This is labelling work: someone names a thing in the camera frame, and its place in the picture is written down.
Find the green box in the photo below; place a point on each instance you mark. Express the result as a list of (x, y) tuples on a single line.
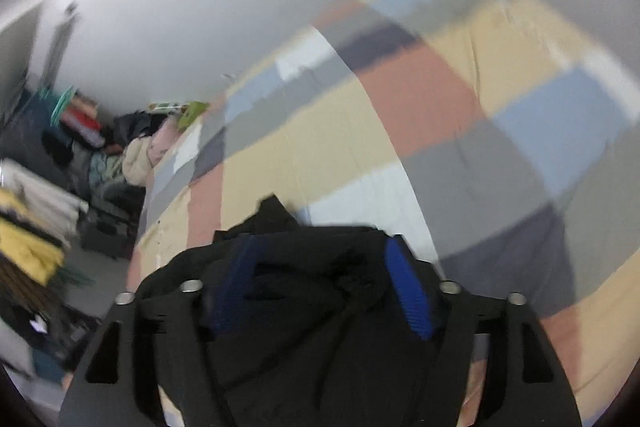
[(192, 113)]

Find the cream fluffy garment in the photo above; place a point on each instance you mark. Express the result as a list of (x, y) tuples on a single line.
[(137, 162)]

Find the black puffer jacket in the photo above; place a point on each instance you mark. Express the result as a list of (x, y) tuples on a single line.
[(310, 302)]

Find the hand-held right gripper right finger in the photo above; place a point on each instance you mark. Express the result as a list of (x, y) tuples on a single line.
[(407, 287)]

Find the small hanging laundry bunch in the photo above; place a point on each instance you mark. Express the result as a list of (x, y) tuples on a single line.
[(82, 122)]

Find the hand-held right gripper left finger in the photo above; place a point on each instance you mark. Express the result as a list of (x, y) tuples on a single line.
[(235, 279)]

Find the white hoodie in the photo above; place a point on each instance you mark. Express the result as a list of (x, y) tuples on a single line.
[(40, 197)]

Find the yellow hoodie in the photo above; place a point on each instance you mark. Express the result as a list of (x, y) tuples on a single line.
[(25, 247)]

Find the teal clip hanger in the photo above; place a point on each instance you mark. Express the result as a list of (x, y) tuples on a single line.
[(62, 104)]

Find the black suitcase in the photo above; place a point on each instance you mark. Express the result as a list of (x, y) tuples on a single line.
[(107, 234)]

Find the dark grey hanging garment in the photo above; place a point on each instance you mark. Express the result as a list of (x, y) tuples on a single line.
[(45, 137)]

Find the bed with patchwork cover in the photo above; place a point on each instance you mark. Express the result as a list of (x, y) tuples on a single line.
[(450, 107)]

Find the pile of mixed clothes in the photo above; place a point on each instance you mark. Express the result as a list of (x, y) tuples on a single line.
[(107, 162)]

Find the pink garment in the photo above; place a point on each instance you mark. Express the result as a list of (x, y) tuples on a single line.
[(165, 139)]

